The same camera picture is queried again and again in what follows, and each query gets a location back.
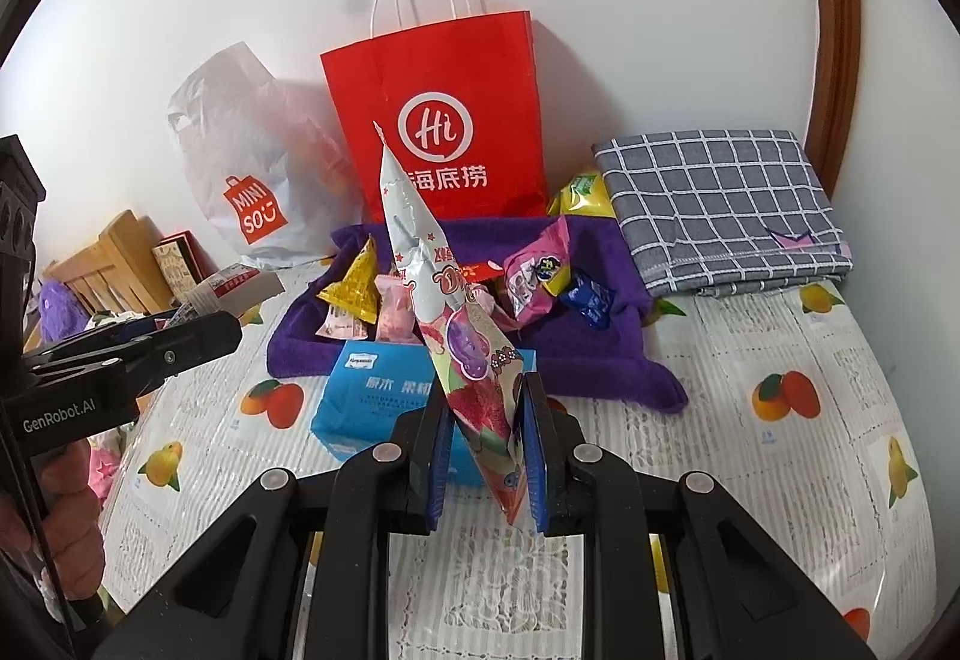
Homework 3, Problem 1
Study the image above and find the long pink white candy packet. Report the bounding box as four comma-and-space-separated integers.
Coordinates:
379, 150, 526, 522

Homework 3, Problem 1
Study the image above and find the person's left hand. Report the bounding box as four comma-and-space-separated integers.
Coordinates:
41, 439, 106, 600

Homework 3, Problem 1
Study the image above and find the purple plush object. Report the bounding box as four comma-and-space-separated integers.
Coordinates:
37, 278, 89, 343

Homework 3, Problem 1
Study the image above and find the wooden chair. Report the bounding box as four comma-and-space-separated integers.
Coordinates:
43, 210, 174, 316

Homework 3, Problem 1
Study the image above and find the brown patterned box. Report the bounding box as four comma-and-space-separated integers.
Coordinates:
151, 231, 215, 302

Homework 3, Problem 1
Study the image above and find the fruit print tablecloth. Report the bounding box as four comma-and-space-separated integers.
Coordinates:
101, 265, 935, 658

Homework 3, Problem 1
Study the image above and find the white red box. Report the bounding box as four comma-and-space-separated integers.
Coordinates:
169, 263, 285, 325

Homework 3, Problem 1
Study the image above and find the blue tissue pack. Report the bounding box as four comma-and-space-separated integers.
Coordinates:
309, 338, 539, 490

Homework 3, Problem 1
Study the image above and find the purple towel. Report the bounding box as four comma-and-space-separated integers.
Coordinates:
267, 217, 688, 415

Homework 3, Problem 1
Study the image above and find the small pink white snack packet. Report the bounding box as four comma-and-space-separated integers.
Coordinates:
316, 304, 370, 341

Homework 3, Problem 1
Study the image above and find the white Miniso plastic bag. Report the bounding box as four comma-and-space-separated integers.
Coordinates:
166, 43, 363, 267

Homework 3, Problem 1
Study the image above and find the pink peach snack packet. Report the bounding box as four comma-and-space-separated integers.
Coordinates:
374, 275, 420, 345

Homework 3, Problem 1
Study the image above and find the small blue snack packet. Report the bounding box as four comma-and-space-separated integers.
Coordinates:
558, 270, 613, 330

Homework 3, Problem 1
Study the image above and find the magenta cartoon snack packet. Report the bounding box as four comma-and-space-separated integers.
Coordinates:
505, 217, 571, 327

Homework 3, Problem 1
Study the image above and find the grey checked folded cloth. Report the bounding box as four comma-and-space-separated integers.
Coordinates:
592, 128, 853, 298

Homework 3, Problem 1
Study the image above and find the pink cartoon snack packet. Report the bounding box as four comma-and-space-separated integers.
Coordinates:
460, 260, 519, 332

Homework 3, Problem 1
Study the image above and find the yellow green snack packet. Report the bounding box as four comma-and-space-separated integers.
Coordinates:
548, 169, 615, 218

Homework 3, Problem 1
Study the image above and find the red paper bag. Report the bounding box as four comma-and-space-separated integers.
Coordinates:
320, 10, 548, 220

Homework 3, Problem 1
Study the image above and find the brown wooden door frame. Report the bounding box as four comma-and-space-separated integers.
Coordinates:
805, 0, 862, 197

